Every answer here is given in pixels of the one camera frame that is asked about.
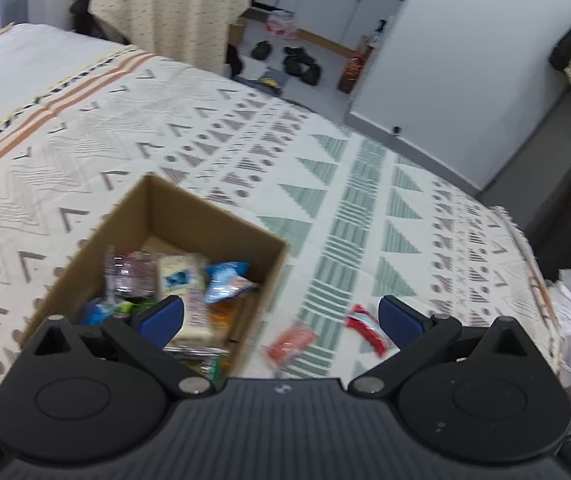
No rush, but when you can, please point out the red bottle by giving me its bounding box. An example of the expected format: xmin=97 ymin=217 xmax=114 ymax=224
xmin=338 ymin=54 xmax=367 ymax=94

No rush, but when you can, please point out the red and white plastic bag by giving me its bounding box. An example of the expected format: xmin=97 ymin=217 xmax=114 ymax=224
xmin=264 ymin=9 xmax=297 ymax=41

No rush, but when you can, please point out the white cabinet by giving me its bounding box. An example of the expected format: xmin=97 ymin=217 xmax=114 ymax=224
xmin=254 ymin=0 xmax=407 ymax=52

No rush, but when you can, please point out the light blue snack packet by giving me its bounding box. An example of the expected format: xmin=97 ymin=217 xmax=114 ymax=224
xmin=204 ymin=261 xmax=260 ymax=304

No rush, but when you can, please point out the small orange snack packet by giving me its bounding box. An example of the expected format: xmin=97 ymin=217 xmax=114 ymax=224
xmin=264 ymin=323 xmax=317 ymax=367

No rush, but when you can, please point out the orange rice cracker packet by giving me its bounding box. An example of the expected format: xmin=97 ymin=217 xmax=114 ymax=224
xmin=210 ymin=299 xmax=240 ymax=337

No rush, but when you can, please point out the small blue snack packet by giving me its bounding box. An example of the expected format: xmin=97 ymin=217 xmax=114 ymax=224
xmin=80 ymin=301 xmax=112 ymax=327

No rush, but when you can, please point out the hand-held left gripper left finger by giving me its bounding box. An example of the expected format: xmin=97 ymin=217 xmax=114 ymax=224
xmin=16 ymin=295 xmax=217 ymax=400

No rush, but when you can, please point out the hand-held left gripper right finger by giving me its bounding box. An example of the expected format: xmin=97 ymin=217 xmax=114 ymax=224
xmin=348 ymin=295 xmax=542 ymax=400

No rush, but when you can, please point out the purple snack packet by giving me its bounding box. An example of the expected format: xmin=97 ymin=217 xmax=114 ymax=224
xmin=104 ymin=246 xmax=160 ymax=302

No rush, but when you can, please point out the large green snack packet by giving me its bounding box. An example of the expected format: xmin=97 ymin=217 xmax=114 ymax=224
xmin=114 ymin=299 xmax=157 ymax=317

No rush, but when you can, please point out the brown cardboard box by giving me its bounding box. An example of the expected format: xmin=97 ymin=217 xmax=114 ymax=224
xmin=20 ymin=174 xmax=289 ymax=392

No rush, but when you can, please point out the small green snack packet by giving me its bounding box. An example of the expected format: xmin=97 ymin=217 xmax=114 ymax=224
xmin=200 ymin=354 xmax=230 ymax=388

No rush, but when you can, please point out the long white bread packet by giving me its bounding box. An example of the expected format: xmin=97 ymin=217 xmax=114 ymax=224
xmin=157 ymin=254 xmax=217 ymax=347

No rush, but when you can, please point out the red snack packet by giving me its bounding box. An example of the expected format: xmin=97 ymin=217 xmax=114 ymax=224
xmin=344 ymin=303 xmax=392 ymax=357

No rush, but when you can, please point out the patterned blanket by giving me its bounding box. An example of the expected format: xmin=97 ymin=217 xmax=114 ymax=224
xmin=0 ymin=22 xmax=566 ymax=441

